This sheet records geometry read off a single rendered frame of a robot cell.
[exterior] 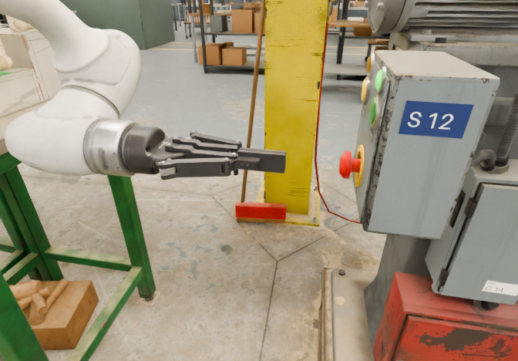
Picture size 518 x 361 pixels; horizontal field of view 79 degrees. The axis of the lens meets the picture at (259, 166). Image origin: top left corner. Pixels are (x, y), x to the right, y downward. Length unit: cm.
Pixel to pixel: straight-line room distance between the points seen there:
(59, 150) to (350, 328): 92
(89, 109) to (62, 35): 11
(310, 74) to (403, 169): 124
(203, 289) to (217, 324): 19
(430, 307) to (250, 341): 80
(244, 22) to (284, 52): 401
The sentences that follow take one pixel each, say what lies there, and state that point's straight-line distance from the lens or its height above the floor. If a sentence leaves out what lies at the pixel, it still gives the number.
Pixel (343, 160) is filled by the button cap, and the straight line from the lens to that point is 45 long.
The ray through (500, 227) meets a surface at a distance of 67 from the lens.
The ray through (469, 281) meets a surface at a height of 72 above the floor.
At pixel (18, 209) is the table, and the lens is 156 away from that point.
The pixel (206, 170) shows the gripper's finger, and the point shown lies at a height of 97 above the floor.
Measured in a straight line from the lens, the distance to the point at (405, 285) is 82.
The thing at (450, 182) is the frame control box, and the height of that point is 101.
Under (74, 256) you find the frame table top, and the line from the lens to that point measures 159.
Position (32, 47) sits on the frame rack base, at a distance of 105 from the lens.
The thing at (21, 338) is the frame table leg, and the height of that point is 49.
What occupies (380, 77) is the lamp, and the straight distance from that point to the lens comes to 37.
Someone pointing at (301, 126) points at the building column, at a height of 59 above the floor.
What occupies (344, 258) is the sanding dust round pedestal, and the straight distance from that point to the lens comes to 174.
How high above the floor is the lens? 119
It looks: 28 degrees down
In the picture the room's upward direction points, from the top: straight up
